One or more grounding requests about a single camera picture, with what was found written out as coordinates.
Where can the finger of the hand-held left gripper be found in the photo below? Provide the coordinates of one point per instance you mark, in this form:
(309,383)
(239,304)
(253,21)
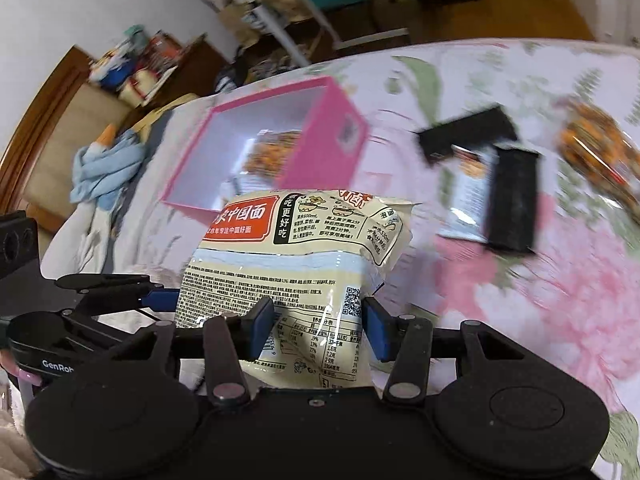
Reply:
(157,301)
(105,282)

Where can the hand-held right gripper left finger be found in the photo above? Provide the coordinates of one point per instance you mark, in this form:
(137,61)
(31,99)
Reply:
(261,327)

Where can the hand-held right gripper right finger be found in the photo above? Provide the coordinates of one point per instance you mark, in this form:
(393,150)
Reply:
(376,330)

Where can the cream instant noodle packet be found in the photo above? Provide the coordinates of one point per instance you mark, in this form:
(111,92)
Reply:
(300,240)

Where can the large coated peanut bag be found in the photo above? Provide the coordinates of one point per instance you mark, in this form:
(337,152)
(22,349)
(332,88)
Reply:
(275,155)

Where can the pink cardboard box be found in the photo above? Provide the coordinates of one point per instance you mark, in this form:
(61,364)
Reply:
(325,125)

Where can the light blue cloth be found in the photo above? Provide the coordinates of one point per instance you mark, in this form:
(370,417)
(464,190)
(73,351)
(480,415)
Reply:
(100,170)

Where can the orange toy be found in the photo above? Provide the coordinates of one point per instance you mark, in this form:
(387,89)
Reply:
(107,135)

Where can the white snack bar packet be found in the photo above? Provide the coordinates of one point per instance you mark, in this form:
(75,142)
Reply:
(467,195)

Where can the wooden headboard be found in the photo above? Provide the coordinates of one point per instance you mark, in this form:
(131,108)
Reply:
(50,125)

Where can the yellow grey pillow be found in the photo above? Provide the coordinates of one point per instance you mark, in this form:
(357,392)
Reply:
(160,112)

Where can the floral bedsheet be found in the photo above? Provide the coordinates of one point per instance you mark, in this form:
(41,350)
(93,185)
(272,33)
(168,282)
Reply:
(550,285)

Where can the black snack packet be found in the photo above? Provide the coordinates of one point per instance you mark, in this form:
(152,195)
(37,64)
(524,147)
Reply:
(465,127)
(515,200)

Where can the white gift box red ribbon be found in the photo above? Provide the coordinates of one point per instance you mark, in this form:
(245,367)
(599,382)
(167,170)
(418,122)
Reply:
(140,85)

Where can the plush bouquet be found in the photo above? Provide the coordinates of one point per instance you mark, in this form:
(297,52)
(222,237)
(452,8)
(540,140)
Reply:
(112,62)

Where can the wooden nightstand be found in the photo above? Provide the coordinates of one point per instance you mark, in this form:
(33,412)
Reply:
(200,70)

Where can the dark bag on floor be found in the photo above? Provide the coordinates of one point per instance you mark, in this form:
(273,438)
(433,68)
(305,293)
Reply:
(255,70)

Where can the small coated peanut bag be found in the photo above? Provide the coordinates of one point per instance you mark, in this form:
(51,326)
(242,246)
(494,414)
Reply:
(600,150)

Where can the brown paper bag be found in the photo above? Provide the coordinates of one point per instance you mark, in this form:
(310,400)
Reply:
(237,25)

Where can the folding table with white legs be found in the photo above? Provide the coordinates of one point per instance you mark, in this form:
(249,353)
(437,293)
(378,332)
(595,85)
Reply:
(280,30)

